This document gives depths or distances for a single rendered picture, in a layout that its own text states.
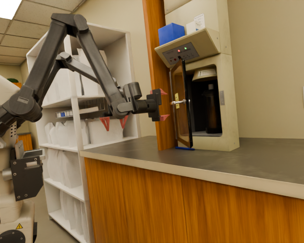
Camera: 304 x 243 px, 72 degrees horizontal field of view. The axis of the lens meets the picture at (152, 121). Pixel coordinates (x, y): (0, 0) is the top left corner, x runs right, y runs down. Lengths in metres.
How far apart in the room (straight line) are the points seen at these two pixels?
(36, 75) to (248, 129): 1.22
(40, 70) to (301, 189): 0.90
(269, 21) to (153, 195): 1.16
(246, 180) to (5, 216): 0.89
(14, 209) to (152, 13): 1.17
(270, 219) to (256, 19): 1.12
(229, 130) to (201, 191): 0.35
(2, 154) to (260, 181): 0.94
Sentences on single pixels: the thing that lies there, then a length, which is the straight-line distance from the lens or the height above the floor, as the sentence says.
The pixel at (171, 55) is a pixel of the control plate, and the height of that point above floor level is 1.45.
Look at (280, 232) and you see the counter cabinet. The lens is 0.81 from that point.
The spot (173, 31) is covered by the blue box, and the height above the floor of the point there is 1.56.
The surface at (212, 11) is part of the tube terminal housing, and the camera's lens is 1.16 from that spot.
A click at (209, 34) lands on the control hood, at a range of 1.03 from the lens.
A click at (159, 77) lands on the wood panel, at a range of 1.26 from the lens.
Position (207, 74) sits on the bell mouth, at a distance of 1.14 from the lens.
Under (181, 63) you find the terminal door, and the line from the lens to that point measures 0.95.
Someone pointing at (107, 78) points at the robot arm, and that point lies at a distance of 0.86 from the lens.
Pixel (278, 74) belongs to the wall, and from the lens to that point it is 1.43.
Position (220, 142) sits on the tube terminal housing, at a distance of 1.10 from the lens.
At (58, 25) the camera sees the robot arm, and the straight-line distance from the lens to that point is 0.95.
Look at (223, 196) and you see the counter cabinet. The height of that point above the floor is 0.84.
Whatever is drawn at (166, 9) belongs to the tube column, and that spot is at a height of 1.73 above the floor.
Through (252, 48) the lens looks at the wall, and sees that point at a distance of 1.50.
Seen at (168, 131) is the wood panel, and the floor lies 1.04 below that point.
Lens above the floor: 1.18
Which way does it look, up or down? 3 degrees down
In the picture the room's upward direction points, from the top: 6 degrees counter-clockwise
